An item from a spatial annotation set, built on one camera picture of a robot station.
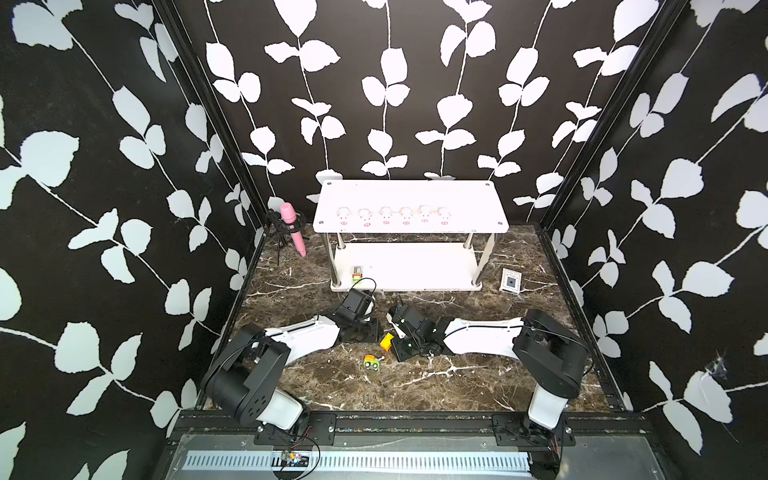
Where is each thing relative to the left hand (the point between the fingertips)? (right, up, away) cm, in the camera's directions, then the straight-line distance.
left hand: (382, 327), depth 90 cm
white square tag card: (+44, +13, +11) cm, 48 cm away
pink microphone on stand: (-31, +33, +5) cm, 46 cm away
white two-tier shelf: (+19, +35, -13) cm, 42 cm away
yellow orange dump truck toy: (+1, -3, -5) cm, 6 cm away
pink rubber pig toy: (+11, +34, -15) cm, 39 cm away
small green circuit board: (-21, -26, -19) cm, 39 cm away
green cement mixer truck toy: (-3, -8, -7) cm, 11 cm away
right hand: (+2, -5, -3) cm, 6 cm away
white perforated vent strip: (-3, -27, -20) cm, 33 cm away
